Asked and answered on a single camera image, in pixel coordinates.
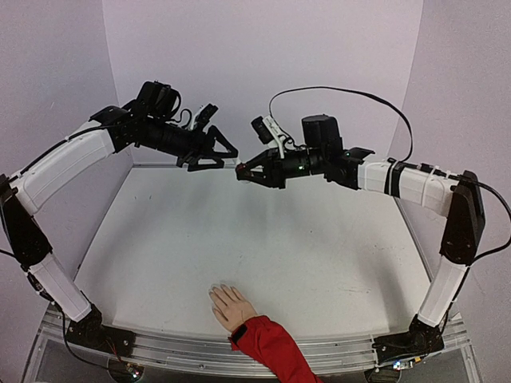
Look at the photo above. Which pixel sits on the mannequin hand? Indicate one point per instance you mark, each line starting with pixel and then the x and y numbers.
pixel 230 307

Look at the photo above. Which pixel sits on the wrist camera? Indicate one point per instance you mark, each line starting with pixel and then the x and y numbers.
pixel 201 118
pixel 270 133

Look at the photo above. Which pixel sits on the red jacket sleeve forearm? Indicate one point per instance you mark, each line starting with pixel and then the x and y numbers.
pixel 268 343

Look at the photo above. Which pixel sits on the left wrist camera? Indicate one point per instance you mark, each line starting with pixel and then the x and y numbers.
pixel 201 118

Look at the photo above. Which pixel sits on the circuit board with leds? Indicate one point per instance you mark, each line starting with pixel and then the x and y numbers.
pixel 125 372

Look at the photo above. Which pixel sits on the aluminium front rail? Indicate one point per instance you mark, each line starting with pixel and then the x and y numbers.
pixel 216 357

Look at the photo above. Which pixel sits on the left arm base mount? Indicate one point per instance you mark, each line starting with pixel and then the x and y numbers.
pixel 91 333

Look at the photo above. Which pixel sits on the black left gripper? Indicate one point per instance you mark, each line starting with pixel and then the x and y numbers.
pixel 199 147

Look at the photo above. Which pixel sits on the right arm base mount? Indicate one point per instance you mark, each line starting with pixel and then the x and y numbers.
pixel 419 340

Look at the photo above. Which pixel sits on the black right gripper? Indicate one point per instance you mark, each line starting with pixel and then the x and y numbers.
pixel 275 167

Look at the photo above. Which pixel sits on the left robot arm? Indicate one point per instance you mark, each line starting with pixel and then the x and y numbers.
pixel 146 121

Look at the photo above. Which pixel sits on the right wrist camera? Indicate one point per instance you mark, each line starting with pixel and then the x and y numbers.
pixel 270 133

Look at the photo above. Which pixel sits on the red nail polish bottle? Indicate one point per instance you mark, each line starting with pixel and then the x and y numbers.
pixel 241 172

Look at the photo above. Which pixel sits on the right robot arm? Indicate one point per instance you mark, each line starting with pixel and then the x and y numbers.
pixel 456 198

